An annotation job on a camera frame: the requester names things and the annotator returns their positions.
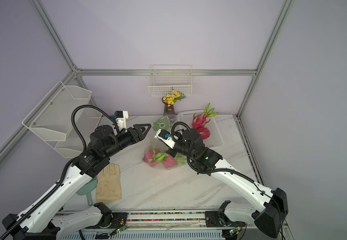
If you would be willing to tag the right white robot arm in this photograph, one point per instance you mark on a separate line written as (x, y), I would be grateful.
(205, 161)

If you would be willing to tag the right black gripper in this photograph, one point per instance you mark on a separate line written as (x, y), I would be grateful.
(173, 152)

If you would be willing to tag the green scrub brush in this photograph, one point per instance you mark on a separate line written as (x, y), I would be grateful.
(86, 190)

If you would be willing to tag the green-print zip-top bag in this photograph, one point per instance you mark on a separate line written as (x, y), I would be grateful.
(164, 149)
(165, 123)

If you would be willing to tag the dark purple glass vase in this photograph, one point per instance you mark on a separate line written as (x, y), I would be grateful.
(168, 108)

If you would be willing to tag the white wire wall basket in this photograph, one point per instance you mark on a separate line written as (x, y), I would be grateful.
(165, 78)

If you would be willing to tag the aluminium frame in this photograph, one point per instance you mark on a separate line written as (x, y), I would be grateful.
(29, 65)

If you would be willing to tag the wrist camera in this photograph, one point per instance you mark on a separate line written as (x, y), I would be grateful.
(121, 119)
(165, 137)

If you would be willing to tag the white two-tier mesh shelf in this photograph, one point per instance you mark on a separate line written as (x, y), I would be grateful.
(50, 120)

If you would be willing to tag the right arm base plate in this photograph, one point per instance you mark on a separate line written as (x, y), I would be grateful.
(214, 219)

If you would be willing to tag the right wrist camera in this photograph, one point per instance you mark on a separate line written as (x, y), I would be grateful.
(165, 137)

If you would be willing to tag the yellow flower bouquet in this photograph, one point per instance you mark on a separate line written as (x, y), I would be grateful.
(172, 97)

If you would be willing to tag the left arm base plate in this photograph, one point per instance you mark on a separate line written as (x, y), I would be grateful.
(113, 220)

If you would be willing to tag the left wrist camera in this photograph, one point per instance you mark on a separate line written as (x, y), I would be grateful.
(121, 119)

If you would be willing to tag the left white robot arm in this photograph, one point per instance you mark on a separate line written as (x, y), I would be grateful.
(105, 141)

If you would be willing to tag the white plastic basket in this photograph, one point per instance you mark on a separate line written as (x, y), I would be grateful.
(215, 139)

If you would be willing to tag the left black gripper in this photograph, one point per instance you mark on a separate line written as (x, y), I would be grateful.
(139, 137)

